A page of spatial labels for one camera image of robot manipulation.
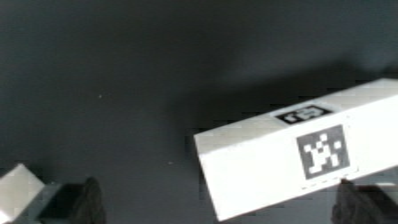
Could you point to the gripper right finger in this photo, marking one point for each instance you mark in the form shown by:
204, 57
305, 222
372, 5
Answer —
367, 203

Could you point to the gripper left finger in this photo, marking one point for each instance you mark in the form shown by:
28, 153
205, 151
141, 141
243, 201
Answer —
69, 204

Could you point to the white desk leg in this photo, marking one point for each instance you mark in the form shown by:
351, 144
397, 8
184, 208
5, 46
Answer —
291, 151

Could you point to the white paper marker sheet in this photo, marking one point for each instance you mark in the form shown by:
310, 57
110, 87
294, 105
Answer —
21, 188

